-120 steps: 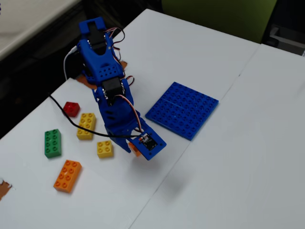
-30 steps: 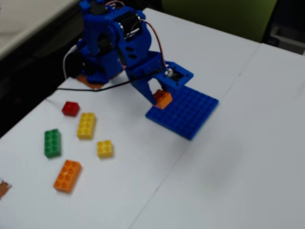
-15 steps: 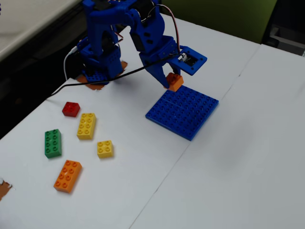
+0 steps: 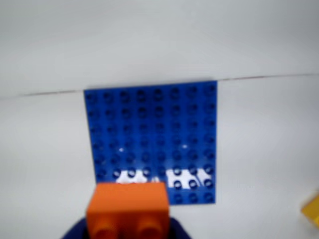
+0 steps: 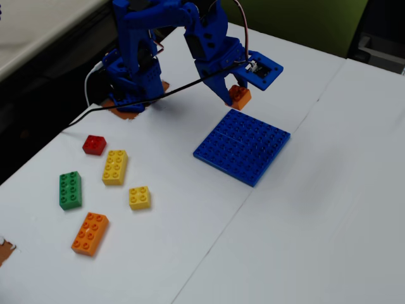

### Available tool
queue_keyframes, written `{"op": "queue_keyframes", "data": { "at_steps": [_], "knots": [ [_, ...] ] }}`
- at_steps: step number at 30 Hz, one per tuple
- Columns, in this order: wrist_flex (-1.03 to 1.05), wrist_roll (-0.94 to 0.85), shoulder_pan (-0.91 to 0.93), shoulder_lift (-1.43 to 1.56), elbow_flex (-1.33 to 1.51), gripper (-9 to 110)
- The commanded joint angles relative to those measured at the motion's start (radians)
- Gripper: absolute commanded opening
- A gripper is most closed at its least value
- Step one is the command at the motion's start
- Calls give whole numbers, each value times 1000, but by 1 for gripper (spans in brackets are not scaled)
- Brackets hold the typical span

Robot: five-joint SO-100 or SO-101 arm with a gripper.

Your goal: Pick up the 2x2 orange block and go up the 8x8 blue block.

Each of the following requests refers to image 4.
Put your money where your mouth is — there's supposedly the blue 8x8 base plate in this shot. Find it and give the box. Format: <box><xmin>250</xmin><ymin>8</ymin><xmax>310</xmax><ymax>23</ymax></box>
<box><xmin>83</xmin><ymin>79</ymin><xmax>218</xmax><ymax>206</ymax></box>

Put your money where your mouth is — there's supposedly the orange 2x2 block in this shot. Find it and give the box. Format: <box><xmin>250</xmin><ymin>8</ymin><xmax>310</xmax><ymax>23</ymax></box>
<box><xmin>86</xmin><ymin>182</ymin><xmax>171</xmax><ymax>239</ymax></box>

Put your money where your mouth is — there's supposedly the yellow 2x2 block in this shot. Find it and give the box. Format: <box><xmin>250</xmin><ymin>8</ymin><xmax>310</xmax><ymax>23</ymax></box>
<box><xmin>301</xmin><ymin>191</ymin><xmax>319</xmax><ymax>229</ymax></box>

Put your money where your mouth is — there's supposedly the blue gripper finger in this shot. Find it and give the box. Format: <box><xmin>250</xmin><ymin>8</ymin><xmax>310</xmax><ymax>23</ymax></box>
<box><xmin>60</xmin><ymin>216</ymin><xmax>89</xmax><ymax>239</ymax></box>
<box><xmin>169</xmin><ymin>217</ymin><xmax>193</xmax><ymax>239</ymax></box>

